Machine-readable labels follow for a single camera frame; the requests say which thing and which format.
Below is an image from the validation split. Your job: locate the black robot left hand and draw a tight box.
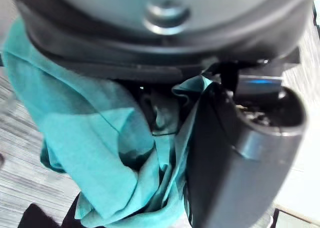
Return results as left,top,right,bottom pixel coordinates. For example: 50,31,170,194
9,0,320,228

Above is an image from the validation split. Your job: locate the black garment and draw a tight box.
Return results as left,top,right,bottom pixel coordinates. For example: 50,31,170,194
17,194,82,228

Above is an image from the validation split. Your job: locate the teal garment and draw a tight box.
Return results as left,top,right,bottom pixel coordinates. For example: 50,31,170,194
2,17,218,228

